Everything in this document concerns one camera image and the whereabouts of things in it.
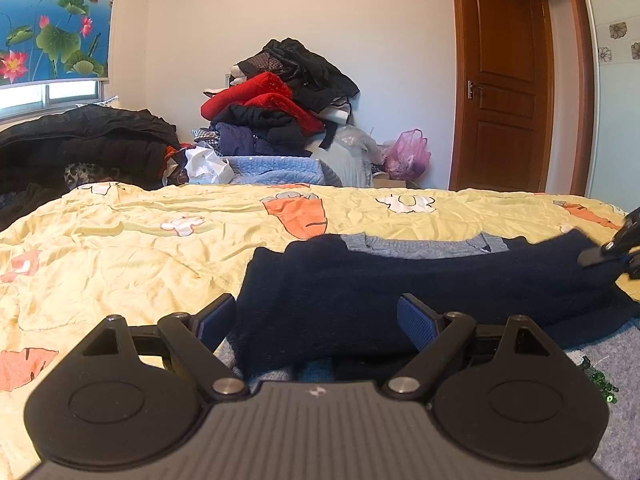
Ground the window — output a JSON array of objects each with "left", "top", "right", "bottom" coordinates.
[{"left": 0, "top": 78, "right": 103, "bottom": 121}]

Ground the cardboard box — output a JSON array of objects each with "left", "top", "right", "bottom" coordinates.
[{"left": 372, "top": 172, "right": 423, "bottom": 190}]

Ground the brown wooden door frame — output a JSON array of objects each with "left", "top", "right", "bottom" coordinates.
[{"left": 560, "top": 0, "right": 596, "bottom": 196}]

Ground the pile of clothes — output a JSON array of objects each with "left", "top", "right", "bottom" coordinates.
[{"left": 200, "top": 37, "right": 361, "bottom": 158}]

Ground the spotted cloth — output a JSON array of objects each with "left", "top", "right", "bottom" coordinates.
[{"left": 64, "top": 162, "right": 118, "bottom": 188}]

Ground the navy and grey sweater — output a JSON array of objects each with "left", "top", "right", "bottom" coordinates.
[{"left": 215, "top": 230, "right": 640, "bottom": 461}]

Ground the yellow printed bedsheet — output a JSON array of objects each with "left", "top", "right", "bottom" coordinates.
[{"left": 0, "top": 182, "right": 640, "bottom": 480}]

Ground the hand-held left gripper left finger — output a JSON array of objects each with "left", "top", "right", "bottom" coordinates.
[{"left": 80, "top": 292, "right": 247, "bottom": 402}]

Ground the brown wooden door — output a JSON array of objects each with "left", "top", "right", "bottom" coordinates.
[{"left": 449, "top": 0, "right": 556, "bottom": 193}]

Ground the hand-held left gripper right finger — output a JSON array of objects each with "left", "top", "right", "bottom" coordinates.
[{"left": 380, "top": 294, "right": 566, "bottom": 402}]

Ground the lotus print roller blind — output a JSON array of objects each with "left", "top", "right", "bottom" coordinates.
[{"left": 0, "top": 0, "right": 122, "bottom": 92}]

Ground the pink plastic bag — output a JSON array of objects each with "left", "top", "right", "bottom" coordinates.
[{"left": 384, "top": 129, "right": 432, "bottom": 182}]

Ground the white plastic bag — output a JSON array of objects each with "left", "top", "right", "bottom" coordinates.
[{"left": 182, "top": 146, "right": 235, "bottom": 184}]

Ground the black padded jacket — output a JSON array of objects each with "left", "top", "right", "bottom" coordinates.
[{"left": 0, "top": 104, "right": 181, "bottom": 231}]

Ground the light blue quilted blanket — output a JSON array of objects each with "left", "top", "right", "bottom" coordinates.
[{"left": 227, "top": 155, "right": 343, "bottom": 188}]

